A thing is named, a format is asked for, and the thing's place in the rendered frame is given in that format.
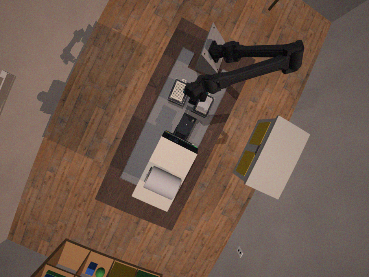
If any cream rectangular plate with grid of square holes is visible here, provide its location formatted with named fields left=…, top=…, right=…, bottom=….
left=171, top=81, right=186, bottom=102

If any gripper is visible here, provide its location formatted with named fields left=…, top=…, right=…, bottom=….
left=183, top=82, right=208, bottom=102

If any grey cylinder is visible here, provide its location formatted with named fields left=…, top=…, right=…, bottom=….
left=143, top=166, right=181, bottom=200

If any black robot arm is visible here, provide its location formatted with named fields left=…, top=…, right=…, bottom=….
left=185, top=40, right=304, bottom=105

